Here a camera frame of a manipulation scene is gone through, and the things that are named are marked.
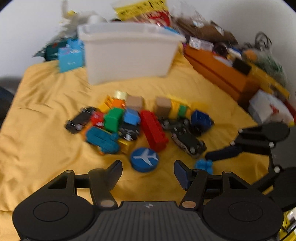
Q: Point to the shrimp cracker bag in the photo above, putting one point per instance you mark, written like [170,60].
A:
[149,11]

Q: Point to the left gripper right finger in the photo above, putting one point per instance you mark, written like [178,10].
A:
[193,181]

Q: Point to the wooden cube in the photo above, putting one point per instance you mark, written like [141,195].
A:
[162,107]
[135,103]

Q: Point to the dark green box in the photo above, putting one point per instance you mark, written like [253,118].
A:
[50,52]

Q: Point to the teal toy vehicle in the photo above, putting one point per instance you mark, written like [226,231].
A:
[107,142]

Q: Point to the yellow brick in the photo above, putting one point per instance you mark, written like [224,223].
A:
[179,107]

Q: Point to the white plastic bag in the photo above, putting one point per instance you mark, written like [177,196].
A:
[71,20]

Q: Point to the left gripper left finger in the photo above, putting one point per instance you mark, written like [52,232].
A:
[101,182]

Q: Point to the black skateboard toy car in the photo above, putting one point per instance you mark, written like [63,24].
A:
[79,122]

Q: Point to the orange block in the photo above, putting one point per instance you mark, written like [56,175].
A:
[118,103]

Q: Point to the brown dotted paper bag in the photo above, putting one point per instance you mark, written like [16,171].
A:
[209,32]

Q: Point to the dark blue block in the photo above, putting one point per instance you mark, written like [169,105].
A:
[200,123]

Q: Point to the small race car toy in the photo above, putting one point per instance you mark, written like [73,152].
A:
[129,132]

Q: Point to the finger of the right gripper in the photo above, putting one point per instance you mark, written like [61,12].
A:
[223,154]

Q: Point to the blue airplane disc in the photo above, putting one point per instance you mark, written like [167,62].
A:
[144,160]

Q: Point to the green block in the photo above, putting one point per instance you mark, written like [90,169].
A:
[113,119]

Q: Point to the light blue block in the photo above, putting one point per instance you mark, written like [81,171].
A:
[131,117]

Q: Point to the yellow cloth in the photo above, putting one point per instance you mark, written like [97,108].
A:
[35,147]

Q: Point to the orange cardboard box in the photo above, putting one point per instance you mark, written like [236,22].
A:
[239,86]

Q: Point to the small blue studded brick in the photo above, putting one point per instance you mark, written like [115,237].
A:
[206,165]

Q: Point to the blue paper box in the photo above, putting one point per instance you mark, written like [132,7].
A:
[72,56]

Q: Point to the white plastic bin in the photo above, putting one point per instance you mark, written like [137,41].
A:
[124,50]

